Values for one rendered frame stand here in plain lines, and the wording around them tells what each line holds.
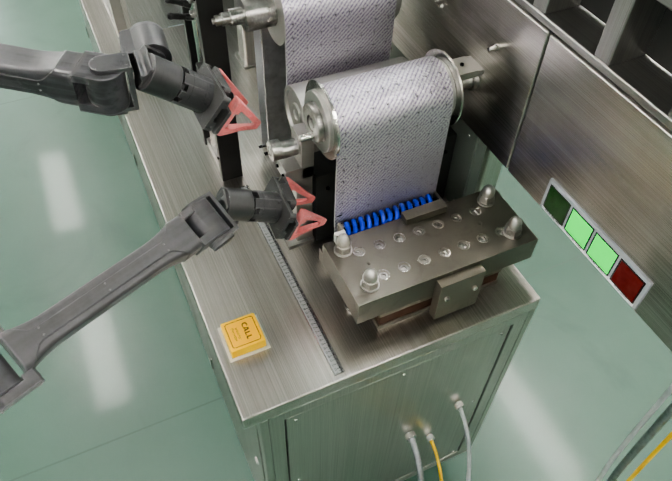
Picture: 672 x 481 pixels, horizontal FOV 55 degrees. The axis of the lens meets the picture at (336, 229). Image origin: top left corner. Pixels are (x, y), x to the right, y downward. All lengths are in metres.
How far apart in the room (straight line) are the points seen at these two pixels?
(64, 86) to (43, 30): 3.04
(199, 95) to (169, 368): 1.46
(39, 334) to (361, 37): 0.81
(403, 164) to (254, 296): 0.41
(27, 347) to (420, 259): 0.70
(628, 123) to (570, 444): 1.46
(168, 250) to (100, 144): 2.16
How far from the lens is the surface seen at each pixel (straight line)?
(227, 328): 1.28
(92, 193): 2.94
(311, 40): 1.30
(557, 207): 1.19
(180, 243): 1.04
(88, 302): 0.99
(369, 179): 1.24
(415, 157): 1.27
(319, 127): 1.14
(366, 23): 1.34
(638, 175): 1.04
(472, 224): 1.33
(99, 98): 0.99
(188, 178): 1.59
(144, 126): 1.76
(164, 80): 0.98
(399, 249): 1.26
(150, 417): 2.26
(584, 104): 1.09
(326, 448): 1.52
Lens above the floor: 2.00
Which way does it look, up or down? 49 degrees down
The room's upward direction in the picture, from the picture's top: 2 degrees clockwise
